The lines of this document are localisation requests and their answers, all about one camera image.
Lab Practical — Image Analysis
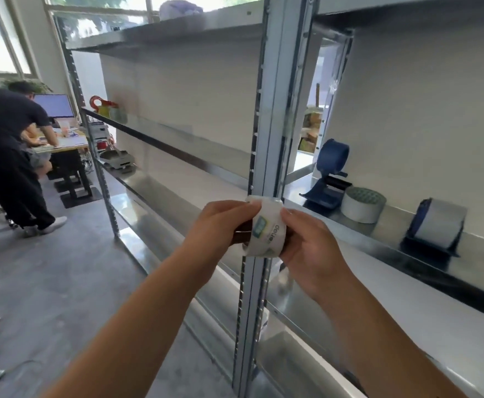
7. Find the person's right hand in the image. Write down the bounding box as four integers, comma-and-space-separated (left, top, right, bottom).
278, 209, 359, 303

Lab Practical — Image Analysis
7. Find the person's left hand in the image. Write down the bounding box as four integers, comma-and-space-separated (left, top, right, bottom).
183, 200, 263, 273

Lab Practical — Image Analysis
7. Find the clear packing tape roll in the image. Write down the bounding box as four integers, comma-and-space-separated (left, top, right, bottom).
234, 195, 295, 258

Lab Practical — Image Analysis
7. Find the person's right forearm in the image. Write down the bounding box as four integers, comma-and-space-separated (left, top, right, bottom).
312, 273, 470, 398

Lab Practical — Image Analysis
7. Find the person's left forearm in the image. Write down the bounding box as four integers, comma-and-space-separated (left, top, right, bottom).
39, 255, 226, 398

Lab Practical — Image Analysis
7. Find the white double-sided tape roll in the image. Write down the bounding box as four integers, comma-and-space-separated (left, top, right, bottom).
341, 186, 387, 224

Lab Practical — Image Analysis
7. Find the stack of cardboard boxes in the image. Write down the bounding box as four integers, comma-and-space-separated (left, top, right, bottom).
299, 109, 325, 154

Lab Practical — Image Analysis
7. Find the grey metal shelving unit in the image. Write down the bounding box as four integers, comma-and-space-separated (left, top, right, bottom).
53, 0, 484, 398

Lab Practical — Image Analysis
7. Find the grey tape dispenser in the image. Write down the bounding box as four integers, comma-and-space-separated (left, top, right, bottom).
99, 150, 136, 170

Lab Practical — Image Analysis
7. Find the blue dispenser with white tape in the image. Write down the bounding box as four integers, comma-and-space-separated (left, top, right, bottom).
400, 197, 468, 259

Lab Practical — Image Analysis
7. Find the red tape dispenser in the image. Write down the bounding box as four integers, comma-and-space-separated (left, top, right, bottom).
90, 95, 119, 119

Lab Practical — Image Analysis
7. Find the wooden office desk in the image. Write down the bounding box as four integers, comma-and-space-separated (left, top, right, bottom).
31, 127, 103, 209

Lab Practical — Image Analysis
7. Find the purple fluffy bundle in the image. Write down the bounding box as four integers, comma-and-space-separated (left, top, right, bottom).
159, 0, 205, 23

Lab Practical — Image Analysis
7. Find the computer monitor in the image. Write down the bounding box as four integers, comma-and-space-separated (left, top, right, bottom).
33, 94, 76, 120

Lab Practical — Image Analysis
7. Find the green potted plant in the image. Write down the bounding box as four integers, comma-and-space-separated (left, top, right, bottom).
0, 78, 53, 94

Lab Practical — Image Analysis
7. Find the window with grey frame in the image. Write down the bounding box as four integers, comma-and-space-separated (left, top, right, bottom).
0, 0, 35, 77

